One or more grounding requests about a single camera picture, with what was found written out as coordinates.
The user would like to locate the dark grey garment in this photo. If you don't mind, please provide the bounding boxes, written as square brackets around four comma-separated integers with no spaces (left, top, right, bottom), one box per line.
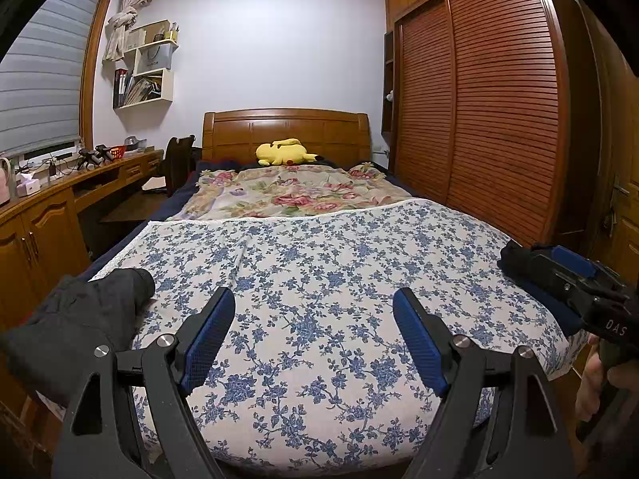
[0,268,157,410]

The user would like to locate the row of binders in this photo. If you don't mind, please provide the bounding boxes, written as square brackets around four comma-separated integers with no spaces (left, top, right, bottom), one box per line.
[114,67,131,108]

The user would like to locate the grey window blind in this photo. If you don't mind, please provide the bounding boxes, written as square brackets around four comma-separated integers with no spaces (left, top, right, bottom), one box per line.
[0,0,108,155]

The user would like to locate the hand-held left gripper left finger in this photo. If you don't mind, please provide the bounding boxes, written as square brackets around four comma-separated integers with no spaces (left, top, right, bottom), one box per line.
[50,287,236,479]

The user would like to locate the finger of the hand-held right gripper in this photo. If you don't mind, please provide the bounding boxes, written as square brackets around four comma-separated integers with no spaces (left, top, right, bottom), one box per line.
[529,253,629,311]
[532,244,621,286]

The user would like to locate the wooden louvred wardrobe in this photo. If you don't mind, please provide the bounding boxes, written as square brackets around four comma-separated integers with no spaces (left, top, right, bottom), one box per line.
[384,0,600,250]

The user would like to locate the yellow plush toy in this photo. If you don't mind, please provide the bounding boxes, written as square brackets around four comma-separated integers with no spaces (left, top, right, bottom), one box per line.
[256,138,320,167]

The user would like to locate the tied beige curtain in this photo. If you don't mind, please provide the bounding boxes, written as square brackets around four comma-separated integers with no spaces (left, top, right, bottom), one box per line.
[102,0,151,63]

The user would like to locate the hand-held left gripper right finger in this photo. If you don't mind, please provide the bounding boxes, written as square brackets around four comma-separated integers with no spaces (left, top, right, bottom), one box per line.
[392,287,572,479]

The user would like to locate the wooden desk with cabinets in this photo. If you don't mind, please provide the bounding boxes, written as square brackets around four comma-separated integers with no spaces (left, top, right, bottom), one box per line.
[0,148,165,310]

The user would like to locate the dark wooden chair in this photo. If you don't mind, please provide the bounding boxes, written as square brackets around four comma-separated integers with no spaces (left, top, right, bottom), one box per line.
[142,135,196,198]

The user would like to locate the wooden door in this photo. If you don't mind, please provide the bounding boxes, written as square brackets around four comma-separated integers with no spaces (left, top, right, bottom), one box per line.
[579,10,639,280]

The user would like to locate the blue floral bedspread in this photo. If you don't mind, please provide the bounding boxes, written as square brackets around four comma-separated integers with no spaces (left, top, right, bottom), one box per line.
[90,198,590,470]

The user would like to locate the wooden bed headboard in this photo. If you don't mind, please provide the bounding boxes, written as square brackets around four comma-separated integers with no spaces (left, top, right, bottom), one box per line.
[202,108,373,166]

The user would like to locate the narrow wooden side shelf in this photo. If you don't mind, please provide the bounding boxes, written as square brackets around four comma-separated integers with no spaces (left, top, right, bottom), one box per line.
[382,30,397,135]

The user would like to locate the black tool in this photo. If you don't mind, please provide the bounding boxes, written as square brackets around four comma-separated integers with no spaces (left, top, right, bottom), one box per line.
[77,144,115,168]

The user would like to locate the pink floral quilt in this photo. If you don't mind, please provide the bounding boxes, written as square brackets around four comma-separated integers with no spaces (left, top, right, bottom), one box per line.
[167,162,415,223]

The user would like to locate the person's right hand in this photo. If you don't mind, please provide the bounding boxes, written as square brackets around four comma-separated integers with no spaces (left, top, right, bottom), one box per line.
[574,334,639,440]

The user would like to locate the black clothes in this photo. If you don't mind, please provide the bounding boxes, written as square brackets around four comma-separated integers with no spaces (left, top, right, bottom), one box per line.
[498,239,555,285]

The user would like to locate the white paper bag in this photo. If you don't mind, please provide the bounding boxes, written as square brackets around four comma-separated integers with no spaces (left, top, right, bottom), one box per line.
[136,42,173,73]

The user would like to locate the white wall shelf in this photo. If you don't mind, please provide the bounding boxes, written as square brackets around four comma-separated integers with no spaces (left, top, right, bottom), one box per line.
[112,20,179,109]

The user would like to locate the wooden window frame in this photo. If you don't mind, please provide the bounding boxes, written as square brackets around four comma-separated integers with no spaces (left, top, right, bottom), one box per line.
[77,0,118,148]

